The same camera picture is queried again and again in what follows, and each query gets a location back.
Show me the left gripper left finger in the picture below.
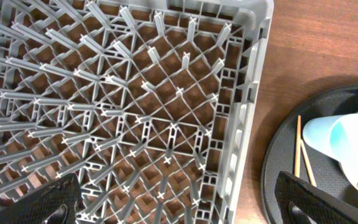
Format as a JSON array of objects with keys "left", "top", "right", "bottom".
[{"left": 0, "top": 174, "right": 82, "bottom": 224}]

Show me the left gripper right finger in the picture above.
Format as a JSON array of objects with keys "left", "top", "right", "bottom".
[{"left": 275, "top": 171, "right": 358, "bottom": 223}]

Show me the grey dishwasher rack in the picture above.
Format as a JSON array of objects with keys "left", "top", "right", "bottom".
[{"left": 0, "top": 0, "right": 274, "bottom": 223}]

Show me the wooden chopstick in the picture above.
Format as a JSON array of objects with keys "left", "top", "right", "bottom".
[
  {"left": 300, "top": 140, "right": 316, "bottom": 187},
  {"left": 294, "top": 115, "right": 301, "bottom": 177}
]

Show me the round black tray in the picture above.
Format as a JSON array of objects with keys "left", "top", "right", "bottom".
[{"left": 260, "top": 85, "right": 358, "bottom": 223}]

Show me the blue plastic cup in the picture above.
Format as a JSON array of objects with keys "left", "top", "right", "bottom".
[{"left": 303, "top": 114, "right": 358, "bottom": 163}]

